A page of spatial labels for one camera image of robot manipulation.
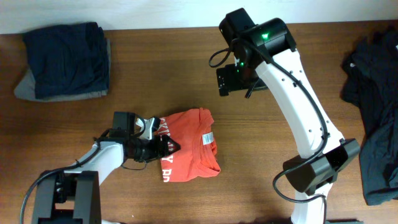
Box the orange red printed t-shirt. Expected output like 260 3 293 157
157 108 221 182

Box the navy blue garment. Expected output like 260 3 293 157
22 22 111 100

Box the grey garment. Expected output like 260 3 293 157
14 36 111 103

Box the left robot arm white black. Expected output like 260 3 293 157
28 112 180 224

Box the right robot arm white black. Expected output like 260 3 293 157
215 10 360 223

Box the pile of dark clothes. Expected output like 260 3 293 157
341 27 397 206

